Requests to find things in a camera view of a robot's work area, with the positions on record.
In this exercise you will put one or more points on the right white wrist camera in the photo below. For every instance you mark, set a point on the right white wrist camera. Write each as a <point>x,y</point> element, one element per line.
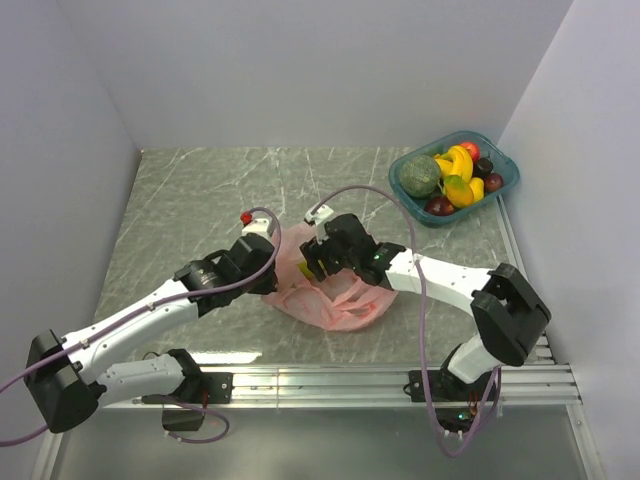
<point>317,218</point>

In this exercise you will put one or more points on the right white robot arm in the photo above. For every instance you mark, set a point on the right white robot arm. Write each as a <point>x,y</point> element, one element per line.
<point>509,315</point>

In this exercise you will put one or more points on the green netted melon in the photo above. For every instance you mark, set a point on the green netted melon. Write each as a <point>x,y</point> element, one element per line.
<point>419,176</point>

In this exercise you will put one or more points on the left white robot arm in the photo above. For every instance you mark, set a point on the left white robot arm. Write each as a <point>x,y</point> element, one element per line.
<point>72,376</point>

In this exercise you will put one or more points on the pink plastic bag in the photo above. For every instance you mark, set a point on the pink plastic bag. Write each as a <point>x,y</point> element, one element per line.
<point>340,303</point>

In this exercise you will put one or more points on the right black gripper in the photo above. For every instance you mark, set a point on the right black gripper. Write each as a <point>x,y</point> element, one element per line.
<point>313,252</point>

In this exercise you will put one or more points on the teal plastic tray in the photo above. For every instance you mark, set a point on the teal plastic tray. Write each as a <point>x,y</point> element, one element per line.
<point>503,165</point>

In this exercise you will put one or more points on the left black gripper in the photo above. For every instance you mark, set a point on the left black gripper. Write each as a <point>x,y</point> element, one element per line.
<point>269,284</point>

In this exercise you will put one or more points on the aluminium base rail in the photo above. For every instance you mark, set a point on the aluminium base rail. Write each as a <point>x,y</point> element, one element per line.
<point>331,395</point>

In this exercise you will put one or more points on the red apple in tray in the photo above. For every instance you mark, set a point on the red apple in tray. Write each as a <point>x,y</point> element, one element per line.
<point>472,149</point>

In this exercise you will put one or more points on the dark purple mangosteen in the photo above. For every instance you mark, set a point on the dark purple mangosteen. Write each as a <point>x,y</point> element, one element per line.
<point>483,167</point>

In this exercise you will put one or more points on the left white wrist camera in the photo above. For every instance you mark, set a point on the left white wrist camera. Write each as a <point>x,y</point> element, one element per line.
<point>260,226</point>

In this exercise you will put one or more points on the yellow banana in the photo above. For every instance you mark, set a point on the yellow banana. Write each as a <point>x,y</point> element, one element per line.
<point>456,161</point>

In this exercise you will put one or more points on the dark red plum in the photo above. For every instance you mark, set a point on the dark red plum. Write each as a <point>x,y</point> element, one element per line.
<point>493,182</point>

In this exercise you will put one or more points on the yellow orange mango with leaf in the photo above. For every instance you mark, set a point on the yellow orange mango with leaf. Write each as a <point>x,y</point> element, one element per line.
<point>458,191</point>

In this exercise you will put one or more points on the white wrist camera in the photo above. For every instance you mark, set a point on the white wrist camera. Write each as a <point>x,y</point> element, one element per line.
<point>260,226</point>
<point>317,218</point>

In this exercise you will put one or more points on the dark red apple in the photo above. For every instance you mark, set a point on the dark red apple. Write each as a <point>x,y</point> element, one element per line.
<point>439,206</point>

